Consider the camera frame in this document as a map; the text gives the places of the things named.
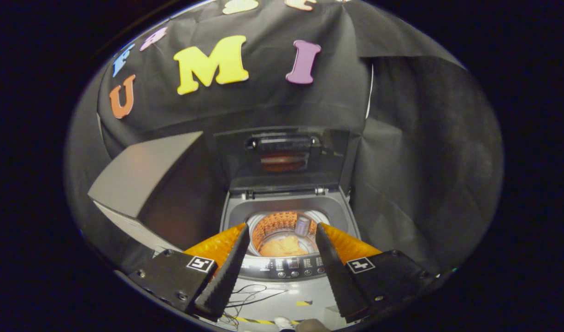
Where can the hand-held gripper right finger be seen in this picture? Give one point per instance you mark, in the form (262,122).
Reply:
(337,276)

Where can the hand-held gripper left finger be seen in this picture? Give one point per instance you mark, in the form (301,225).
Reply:
(226,276)

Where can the orange shirt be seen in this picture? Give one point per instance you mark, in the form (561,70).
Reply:
(284,246)

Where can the grey washing machine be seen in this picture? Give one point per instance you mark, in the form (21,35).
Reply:
(286,205)

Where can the dark washing machine lid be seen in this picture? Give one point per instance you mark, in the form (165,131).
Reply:
(328,157)

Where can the short yellow black floor tape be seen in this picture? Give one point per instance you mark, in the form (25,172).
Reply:
(304,303)

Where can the long yellow black floor tape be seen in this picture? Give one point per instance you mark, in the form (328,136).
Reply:
(254,320)

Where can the person's brown trouser leg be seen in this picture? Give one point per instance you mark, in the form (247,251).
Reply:
(312,326)

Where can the grey cabinet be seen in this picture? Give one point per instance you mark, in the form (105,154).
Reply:
(143,170)

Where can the black backdrop cloth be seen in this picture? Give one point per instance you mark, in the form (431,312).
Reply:
(425,161)

